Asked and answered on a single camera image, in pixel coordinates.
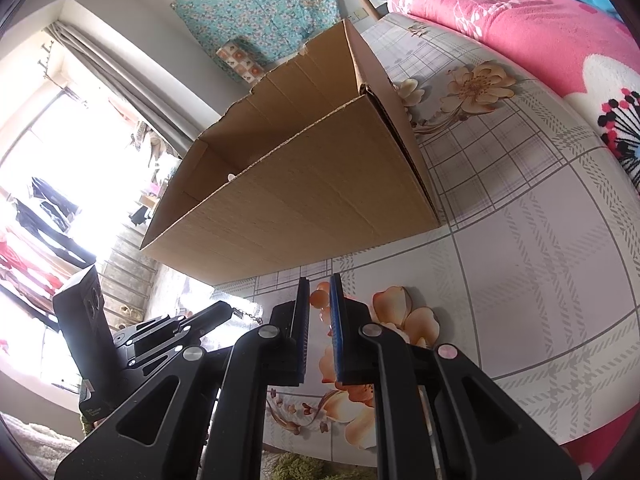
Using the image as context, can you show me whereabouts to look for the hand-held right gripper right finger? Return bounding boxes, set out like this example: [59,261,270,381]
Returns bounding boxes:
[329,272,585,480]

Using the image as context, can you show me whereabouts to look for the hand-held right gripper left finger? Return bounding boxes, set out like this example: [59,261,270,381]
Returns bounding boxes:
[54,276,312,480]

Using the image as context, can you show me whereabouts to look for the brown cardboard box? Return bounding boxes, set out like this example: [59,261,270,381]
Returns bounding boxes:
[140,17,441,286]

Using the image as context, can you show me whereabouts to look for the floral plaid tablecloth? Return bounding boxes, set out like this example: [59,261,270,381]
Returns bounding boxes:
[210,12,640,453]

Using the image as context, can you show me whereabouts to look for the checkered patterned bag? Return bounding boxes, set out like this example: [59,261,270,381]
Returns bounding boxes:
[216,39,268,85]

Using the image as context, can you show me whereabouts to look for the dark hanging clothes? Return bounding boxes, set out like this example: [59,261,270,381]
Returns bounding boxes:
[14,175,98,266]

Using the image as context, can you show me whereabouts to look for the grey curtain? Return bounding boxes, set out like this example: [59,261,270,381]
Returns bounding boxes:
[42,20,206,161]

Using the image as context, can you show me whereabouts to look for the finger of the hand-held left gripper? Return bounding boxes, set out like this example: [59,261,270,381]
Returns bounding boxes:
[114,301,236,368]

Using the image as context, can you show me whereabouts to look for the teal floral hanging cloth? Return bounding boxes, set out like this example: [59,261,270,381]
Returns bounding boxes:
[170,0,346,63]

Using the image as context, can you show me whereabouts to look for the pink floral blanket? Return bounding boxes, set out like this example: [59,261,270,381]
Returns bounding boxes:
[387,0,640,480]

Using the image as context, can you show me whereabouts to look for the green white fluffy blanket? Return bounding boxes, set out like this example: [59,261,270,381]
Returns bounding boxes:
[0,410,381,480]

